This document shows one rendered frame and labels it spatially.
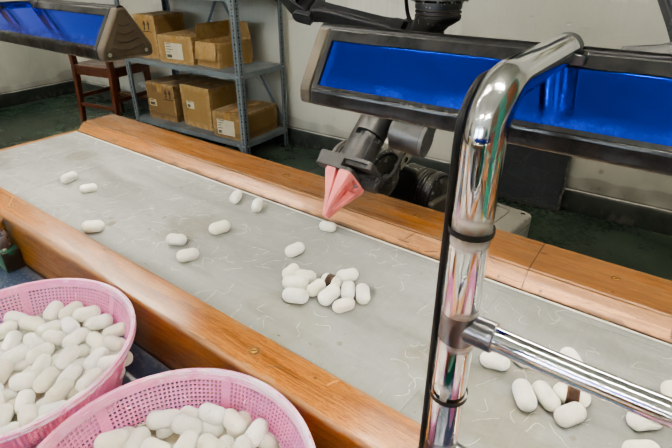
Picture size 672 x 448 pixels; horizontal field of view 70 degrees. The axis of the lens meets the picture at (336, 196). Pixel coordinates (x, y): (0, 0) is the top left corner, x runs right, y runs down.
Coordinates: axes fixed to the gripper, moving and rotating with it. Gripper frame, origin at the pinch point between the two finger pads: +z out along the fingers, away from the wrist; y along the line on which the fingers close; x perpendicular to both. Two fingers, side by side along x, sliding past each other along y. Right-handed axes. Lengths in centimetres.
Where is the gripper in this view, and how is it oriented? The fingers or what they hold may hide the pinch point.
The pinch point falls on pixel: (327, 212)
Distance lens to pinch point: 77.4
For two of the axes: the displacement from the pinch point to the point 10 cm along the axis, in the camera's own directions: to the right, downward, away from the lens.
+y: 8.0, 2.7, -5.4
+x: 3.9, 4.5, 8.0
